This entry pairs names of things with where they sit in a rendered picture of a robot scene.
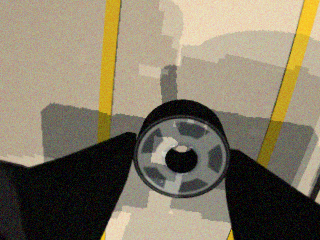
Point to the yellow tape lines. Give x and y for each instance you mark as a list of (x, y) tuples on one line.
[(296, 56)]

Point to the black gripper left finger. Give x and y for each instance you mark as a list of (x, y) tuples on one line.
[(70, 198)]

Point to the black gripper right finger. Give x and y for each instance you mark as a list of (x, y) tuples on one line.
[(262, 206)]

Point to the black tyre with grey wheel rim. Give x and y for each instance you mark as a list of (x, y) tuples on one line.
[(181, 174)]

